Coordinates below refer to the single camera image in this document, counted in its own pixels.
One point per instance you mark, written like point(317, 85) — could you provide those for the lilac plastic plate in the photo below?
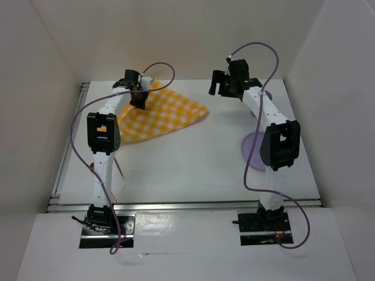
point(256, 162)

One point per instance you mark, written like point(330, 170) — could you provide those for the aluminium front rail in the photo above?
point(55, 207)

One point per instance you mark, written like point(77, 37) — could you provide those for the copper fork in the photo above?
point(119, 168)

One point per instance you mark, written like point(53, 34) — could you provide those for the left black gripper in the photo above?
point(141, 105)

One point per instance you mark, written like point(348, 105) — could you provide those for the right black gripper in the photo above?
point(217, 76)

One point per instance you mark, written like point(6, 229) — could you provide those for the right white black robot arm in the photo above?
point(281, 138)

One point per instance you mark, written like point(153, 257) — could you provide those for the yellow white checkered cloth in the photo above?
point(166, 111)

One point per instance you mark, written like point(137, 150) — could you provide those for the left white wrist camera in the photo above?
point(146, 81)

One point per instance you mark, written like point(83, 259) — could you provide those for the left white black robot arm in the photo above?
point(103, 133)

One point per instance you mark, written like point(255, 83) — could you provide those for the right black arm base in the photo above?
point(254, 229)

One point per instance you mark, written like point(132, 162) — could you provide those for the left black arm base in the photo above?
point(101, 229)

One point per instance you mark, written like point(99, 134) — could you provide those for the lilac plastic cup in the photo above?
point(269, 95)

